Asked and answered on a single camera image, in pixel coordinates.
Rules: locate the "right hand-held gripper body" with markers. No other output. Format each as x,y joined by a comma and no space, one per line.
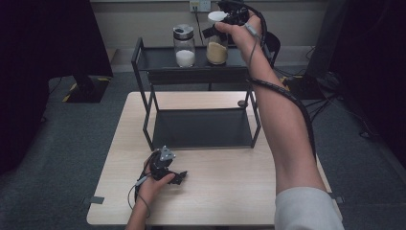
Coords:
237,14

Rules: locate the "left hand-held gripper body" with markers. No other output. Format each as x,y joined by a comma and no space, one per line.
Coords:
159,164

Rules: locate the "glass jar with white lid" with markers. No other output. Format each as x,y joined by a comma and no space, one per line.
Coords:
217,51

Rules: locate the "glass jar with metal lid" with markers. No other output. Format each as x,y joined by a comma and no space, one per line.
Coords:
184,48

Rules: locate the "black metal shelf rack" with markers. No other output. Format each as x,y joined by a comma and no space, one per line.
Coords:
201,127

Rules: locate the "person's right hand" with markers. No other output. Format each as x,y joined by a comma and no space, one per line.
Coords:
245,38

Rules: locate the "person's left hand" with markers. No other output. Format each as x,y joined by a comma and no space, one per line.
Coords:
151,190

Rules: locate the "black chair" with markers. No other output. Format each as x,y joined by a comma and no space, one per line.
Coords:
274,44

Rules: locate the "grey tape strip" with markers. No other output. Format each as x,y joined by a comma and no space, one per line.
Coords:
95,200
338,198

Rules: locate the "small round dark knob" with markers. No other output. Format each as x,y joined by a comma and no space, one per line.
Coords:
242,103

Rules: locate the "black stand base yellow tape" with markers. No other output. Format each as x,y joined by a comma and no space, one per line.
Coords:
89,89
303,87

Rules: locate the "white sleeve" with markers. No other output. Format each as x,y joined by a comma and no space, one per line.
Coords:
306,211

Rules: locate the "dark curtain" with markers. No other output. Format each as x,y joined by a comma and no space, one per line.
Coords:
373,64
38,64

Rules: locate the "white wall outlet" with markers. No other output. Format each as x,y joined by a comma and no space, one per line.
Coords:
200,5

